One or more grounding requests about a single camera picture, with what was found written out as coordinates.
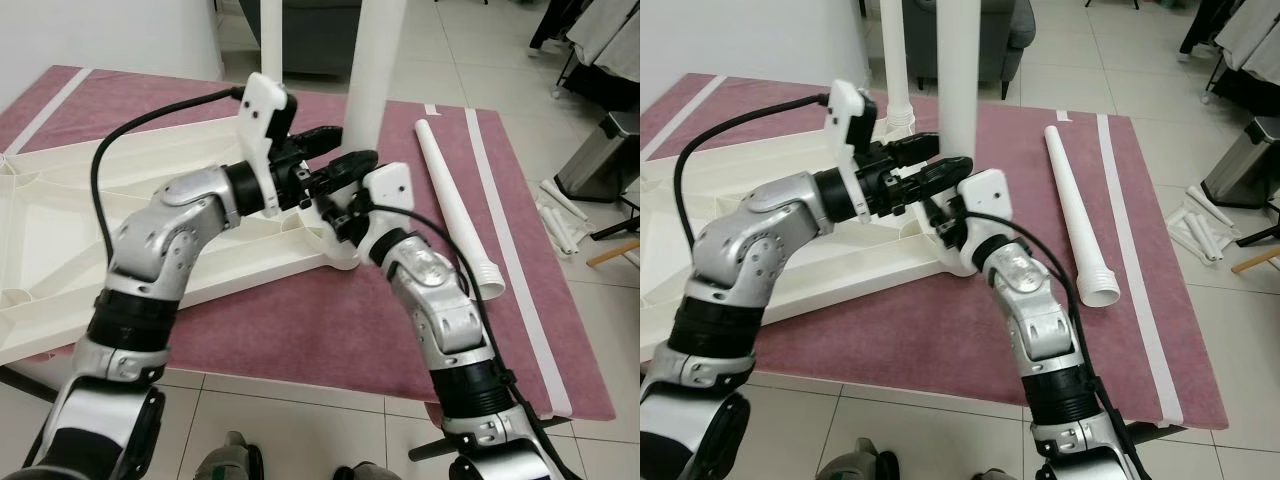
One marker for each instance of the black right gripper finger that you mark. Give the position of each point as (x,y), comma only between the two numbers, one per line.
(932,220)
(328,215)

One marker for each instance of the white plastic table leg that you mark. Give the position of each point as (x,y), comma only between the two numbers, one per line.
(372,70)
(960,70)
(1076,210)
(452,200)
(895,50)
(272,40)

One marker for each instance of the grey hanging clothes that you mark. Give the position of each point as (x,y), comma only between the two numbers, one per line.
(1245,40)
(600,40)

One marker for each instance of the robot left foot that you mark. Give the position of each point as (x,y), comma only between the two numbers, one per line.
(225,460)
(855,465)

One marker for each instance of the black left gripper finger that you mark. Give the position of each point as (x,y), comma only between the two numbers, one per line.
(912,148)
(942,175)
(320,140)
(350,168)

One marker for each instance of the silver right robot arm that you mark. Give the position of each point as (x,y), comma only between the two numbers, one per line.
(1040,320)
(440,310)

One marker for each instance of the wooden side table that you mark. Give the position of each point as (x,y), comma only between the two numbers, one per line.
(1258,259)
(612,252)

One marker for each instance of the steel pedal bin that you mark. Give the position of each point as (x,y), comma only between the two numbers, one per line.
(1245,165)
(605,160)

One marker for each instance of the pink table cloth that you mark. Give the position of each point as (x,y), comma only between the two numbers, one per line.
(300,330)
(900,340)

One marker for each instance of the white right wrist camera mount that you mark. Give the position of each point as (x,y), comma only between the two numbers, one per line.
(390,190)
(985,195)

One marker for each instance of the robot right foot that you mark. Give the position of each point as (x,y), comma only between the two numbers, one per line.
(365,472)
(1000,474)

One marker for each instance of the grey armchair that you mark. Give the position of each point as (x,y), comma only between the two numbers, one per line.
(310,40)
(1008,30)

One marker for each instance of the white tape strip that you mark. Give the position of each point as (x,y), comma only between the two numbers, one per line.
(1139,270)
(516,260)
(685,115)
(50,110)

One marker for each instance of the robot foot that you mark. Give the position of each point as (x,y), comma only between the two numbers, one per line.
(365,472)
(225,460)
(1000,474)
(855,465)

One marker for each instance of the white plastic table top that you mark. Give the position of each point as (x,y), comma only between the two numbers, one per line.
(60,220)
(700,230)

